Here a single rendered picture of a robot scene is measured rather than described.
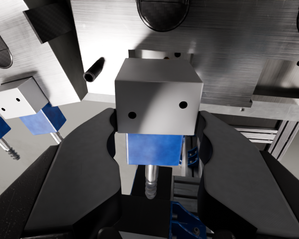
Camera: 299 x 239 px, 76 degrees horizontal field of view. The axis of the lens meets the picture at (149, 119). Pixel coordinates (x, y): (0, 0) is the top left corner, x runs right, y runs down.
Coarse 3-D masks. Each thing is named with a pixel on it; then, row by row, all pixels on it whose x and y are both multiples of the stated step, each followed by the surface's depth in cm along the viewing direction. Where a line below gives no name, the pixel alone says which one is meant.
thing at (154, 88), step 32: (128, 64) 13; (160, 64) 14; (128, 96) 11; (160, 96) 11; (192, 96) 11; (128, 128) 12; (160, 128) 12; (192, 128) 12; (128, 160) 15; (160, 160) 15
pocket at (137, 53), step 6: (132, 54) 18; (138, 54) 19; (144, 54) 18; (150, 54) 18; (156, 54) 18; (162, 54) 18; (168, 54) 18; (174, 54) 18; (180, 54) 18; (186, 54) 18; (192, 54) 16; (192, 60) 16
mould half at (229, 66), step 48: (96, 0) 14; (192, 0) 13; (240, 0) 13; (288, 0) 12; (96, 48) 16; (144, 48) 15; (192, 48) 15; (240, 48) 14; (288, 48) 14; (240, 96) 17
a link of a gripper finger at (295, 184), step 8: (264, 152) 8; (264, 160) 8; (272, 160) 8; (272, 168) 8; (280, 168) 8; (280, 176) 7; (288, 176) 7; (280, 184) 7; (288, 184) 7; (296, 184) 7; (288, 192) 7; (296, 192) 7; (288, 200) 6; (296, 200) 6; (296, 208) 6; (296, 216) 6
